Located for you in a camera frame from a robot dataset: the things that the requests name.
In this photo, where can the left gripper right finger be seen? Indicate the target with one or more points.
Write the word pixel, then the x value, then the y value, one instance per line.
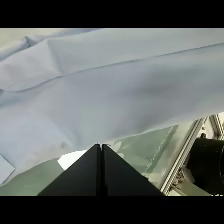
pixel 123 176

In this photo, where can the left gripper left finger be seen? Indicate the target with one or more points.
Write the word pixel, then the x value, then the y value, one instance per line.
pixel 81 176

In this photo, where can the light blue shirt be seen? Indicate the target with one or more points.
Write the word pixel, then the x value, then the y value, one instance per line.
pixel 110 83

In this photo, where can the silver frame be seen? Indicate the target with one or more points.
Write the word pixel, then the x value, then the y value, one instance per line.
pixel 181 160

